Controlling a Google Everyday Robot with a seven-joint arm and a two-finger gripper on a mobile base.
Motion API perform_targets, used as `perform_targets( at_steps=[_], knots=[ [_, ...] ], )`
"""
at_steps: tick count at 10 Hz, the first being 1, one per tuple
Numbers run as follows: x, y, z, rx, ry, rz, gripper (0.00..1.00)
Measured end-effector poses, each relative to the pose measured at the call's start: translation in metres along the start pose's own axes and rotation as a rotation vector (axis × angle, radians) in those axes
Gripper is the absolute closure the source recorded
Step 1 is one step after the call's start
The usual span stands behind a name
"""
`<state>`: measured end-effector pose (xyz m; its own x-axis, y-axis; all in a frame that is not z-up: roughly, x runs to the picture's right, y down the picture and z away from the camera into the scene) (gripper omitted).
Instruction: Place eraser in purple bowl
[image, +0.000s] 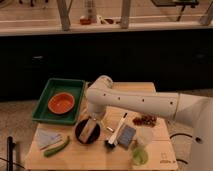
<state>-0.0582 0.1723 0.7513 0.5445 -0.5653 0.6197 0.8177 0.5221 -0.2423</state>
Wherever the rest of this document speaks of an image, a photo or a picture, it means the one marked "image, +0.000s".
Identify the green chili pepper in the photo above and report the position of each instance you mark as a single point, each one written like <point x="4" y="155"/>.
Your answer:
<point x="52" y="151"/>

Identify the green plastic tray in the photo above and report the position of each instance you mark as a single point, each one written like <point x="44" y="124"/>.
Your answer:
<point x="56" y="85"/>

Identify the orange bowl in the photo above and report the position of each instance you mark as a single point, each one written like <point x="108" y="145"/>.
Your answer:
<point x="61" y="103"/>

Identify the dark purple bowl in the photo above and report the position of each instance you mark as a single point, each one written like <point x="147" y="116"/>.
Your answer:
<point x="94" y="135"/>

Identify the tan rectangular eraser block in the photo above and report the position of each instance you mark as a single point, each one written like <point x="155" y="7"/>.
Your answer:
<point x="87" y="130"/>

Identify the clear plastic cup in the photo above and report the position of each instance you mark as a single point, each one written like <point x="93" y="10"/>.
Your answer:
<point x="144" y="136"/>

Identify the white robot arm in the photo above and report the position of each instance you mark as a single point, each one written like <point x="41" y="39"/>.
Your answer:
<point x="191" y="110"/>

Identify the black stand at left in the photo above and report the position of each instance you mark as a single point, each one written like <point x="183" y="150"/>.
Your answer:
<point x="10" y="148"/>

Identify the brown dried fruit cluster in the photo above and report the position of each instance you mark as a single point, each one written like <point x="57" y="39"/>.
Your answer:
<point x="145" y="120"/>

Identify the blue grey sponge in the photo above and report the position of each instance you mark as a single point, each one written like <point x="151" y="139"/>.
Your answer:
<point x="126" y="136"/>

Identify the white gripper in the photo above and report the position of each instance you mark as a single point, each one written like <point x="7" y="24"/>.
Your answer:
<point x="97" y="115"/>

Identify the white black marker brush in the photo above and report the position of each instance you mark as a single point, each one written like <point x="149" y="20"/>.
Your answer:
<point x="110" y="142"/>

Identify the grey folded cloth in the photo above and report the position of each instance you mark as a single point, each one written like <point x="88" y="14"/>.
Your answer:
<point x="46" y="138"/>

